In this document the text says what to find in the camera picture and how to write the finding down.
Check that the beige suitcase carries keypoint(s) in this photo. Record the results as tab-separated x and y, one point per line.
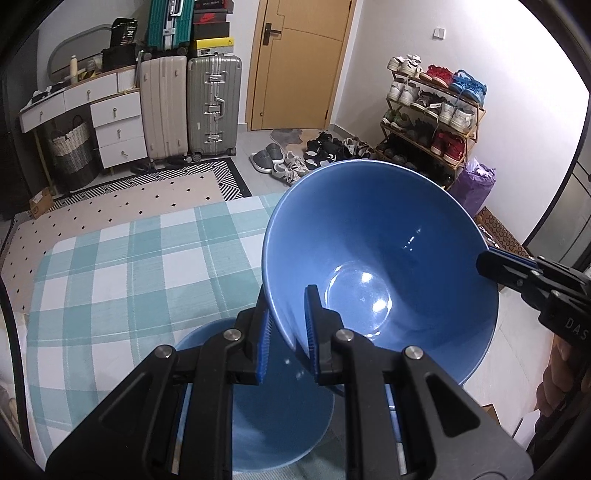
162	88

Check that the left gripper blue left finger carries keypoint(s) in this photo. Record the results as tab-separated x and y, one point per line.
263	347

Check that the purple yoga mat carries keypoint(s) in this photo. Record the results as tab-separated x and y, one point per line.
473	185

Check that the blue bowl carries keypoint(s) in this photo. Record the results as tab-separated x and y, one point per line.
389	250
279	422

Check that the woven laundry basket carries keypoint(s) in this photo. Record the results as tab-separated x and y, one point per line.
74	154

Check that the grey slippers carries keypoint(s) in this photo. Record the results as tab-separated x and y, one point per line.
265	160

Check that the patterned cardboard box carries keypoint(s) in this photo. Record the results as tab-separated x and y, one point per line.
497	235

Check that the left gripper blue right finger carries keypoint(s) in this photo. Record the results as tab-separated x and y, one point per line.
313	314

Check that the white drawer desk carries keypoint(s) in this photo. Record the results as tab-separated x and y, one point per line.
115	113

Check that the teal suitcase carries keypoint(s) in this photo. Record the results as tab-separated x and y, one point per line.
169	25

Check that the small cardboard box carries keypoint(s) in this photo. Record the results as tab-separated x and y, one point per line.
41	203

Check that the silver suitcase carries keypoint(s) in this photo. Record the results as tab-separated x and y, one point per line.
213	92

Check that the dotted beige rug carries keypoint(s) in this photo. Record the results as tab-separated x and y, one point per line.
25	240

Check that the yellow shoe box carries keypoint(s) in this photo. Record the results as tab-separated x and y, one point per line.
214	46

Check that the right hand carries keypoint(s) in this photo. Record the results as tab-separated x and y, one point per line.
557	379

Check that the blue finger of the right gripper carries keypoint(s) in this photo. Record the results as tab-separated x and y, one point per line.
509	270

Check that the teal checked tablecloth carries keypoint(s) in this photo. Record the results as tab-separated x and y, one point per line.
103	306

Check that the wooden shoe rack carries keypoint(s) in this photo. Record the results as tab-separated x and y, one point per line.
433	118

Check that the wooden door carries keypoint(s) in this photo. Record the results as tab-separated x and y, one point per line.
297	53

